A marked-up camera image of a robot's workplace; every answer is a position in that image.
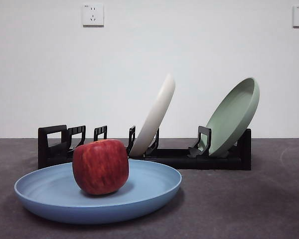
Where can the black plate rack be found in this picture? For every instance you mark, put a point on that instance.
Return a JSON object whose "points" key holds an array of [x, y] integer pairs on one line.
{"points": [[214, 164]]}

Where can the red apple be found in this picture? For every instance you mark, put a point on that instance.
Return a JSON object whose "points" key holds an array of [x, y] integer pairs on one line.
{"points": [[101, 166]]}

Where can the blue plate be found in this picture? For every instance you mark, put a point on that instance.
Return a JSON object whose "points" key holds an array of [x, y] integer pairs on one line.
{"points": [[52, 206]]}

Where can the white plate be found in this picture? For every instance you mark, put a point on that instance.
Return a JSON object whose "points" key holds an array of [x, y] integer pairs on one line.
{"points": [[154, 117]]}

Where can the green plate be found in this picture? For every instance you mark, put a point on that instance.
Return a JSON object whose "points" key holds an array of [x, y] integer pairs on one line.
{"points": [[229, 117]]}

